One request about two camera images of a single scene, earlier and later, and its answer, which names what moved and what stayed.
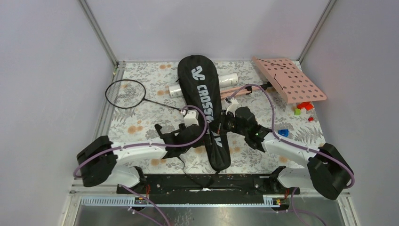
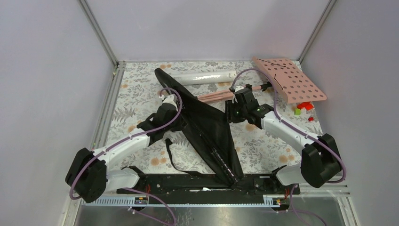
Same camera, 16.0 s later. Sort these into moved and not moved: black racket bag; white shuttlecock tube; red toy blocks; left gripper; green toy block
Moved: white shuttlecock tube; left gripper; black racket bag
Not moved: green toy block; red toy blocks
